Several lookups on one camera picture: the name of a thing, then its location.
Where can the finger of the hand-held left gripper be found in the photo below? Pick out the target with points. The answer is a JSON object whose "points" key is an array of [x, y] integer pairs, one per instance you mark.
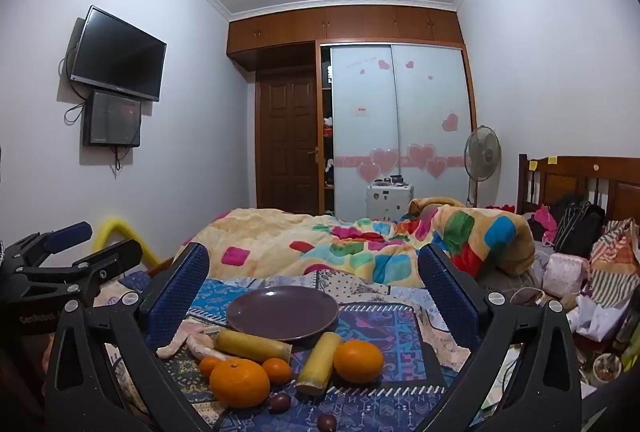
{"points": [[65, 236], [112, 259]]}

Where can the large orange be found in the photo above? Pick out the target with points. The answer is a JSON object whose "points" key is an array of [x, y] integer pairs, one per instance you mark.
{"points": [[239, 383]]}

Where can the wooden headboard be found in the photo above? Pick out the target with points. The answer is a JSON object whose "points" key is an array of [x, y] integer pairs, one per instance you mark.
{"points": [[560, 177]]}

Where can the black backpack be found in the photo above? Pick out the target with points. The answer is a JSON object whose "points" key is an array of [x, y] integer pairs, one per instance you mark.
{"points": [[580, 224]]}

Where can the small orange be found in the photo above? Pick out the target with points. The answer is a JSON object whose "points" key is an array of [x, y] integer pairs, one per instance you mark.
{"points": [[277, 370], [210, 366]]}

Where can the small wall monitor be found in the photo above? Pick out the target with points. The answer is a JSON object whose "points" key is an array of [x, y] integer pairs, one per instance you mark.
{"points": [[112, 118]]}

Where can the wooden wardrobe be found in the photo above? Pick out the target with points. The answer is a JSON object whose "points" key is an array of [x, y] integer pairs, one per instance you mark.
{"points": [[345, 22]]}

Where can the small white cabinet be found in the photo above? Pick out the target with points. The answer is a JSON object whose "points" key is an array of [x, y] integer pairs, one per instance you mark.
{"points": [[387, 202]]}

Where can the wall-mounted black television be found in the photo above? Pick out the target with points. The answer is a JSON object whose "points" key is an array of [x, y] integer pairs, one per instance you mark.
{"points": [[117, 55]]}

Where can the brown wooden door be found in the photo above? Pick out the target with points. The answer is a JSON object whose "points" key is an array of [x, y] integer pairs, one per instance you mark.
{"points": [[285, 142]]}

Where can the striped bag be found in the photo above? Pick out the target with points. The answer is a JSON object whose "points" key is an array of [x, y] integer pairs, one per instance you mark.
{"points": [[617, 262]]}

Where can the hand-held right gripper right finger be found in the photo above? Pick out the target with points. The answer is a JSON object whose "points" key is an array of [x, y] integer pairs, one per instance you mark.
{"points": [[446, 297]]}

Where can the medium orange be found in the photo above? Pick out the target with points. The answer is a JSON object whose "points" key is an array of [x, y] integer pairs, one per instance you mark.
{"points": [[358, 361]]}

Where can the white plastic bag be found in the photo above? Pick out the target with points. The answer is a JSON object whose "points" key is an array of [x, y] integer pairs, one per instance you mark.
{"points": [[597, 317]]}

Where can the yellow foam tube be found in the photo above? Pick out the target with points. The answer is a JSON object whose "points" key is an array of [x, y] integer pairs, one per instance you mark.
{"points": [[115, 227]]}

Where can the pink garment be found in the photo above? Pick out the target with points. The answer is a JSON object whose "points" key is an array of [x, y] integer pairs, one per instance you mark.
{"points": [[545, 219]]}

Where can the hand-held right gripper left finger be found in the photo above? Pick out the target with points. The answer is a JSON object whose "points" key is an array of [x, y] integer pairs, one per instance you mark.
{"points": [[179, 294]]}

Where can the pink bag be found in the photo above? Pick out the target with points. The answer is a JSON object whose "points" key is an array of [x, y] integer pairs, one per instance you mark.
{"points": [[565, 274]]}

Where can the blue patterned cloth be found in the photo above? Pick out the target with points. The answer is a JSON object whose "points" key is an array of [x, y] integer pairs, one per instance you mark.
{"points": [[385, 337]]}

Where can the dark passion fruit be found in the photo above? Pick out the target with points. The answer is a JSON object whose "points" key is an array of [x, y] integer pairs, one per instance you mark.
{"points": [[279, 402], [326, 423]]}

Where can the purple plate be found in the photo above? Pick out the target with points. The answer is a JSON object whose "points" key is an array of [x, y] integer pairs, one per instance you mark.
{"points": [[280, 312]]}

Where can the frosted sliding wardrobe door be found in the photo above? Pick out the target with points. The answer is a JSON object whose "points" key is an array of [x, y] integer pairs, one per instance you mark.
{"points": [[362, 112], [430, 102]]}

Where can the colourful patchwork blanket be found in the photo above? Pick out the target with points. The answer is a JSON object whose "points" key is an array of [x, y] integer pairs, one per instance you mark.
{"points": [[310, 237]]}

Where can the round tin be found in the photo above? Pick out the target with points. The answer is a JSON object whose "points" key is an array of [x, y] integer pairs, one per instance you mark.
{"points": [[607, 367]]}

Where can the standing fan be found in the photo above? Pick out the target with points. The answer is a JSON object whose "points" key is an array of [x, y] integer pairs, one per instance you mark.
{"points": [[482, 155]]}

